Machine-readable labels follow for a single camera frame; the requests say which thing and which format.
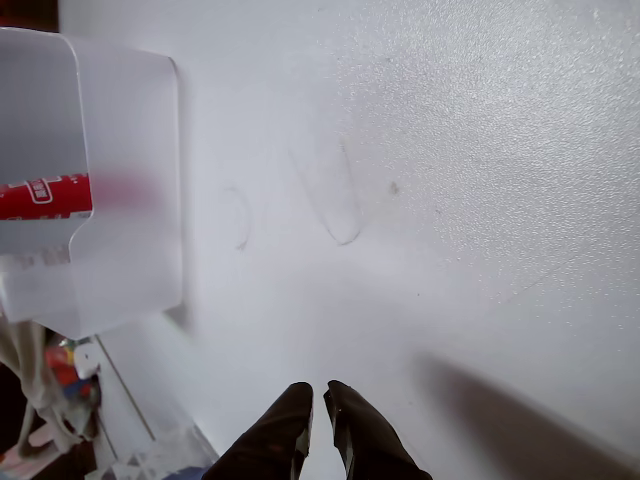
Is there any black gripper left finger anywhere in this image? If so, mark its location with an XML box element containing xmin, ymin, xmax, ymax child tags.
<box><xmin>202</xmin><ymin>381</ymin><xmax>316</xmax><ymax>480</ymax></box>

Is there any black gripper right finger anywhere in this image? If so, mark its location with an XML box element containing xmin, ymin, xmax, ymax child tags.
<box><xmin>322</xmin><ymin>379</ymin><xmax>434</xmax><ymax>480</ymax></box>

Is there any clear crystal-pattern organizer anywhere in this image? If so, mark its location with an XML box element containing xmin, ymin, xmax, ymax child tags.
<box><xmin>94</xmin><ymin>418</ymin><xmax>222</xmax><ymax>480</ymax></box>

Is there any red cream tube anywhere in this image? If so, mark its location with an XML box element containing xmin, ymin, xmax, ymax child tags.
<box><xmin>0</xmin><ymin>172</ymin><xmax>166</xmax><ymax>222</ymax></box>

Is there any frosted plastic bin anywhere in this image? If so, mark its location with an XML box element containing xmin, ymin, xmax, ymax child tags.
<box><xmin>0</xmin><ymin>27</ymin><xmax>184</xmax><ymax>338</ymax></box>

